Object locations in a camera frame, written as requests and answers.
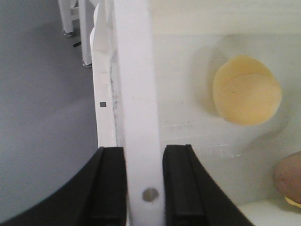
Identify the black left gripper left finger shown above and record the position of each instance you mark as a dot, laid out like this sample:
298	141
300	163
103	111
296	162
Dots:
95	196

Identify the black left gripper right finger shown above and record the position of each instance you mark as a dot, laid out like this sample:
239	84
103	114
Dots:
192	198

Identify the pink smiling plush toy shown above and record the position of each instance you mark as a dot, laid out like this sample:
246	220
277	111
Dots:
287	177

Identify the cream round plush toy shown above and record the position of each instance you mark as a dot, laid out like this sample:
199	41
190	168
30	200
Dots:
245	92

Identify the white plastic Totelife tote box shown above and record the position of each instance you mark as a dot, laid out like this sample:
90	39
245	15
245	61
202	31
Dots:
154	63

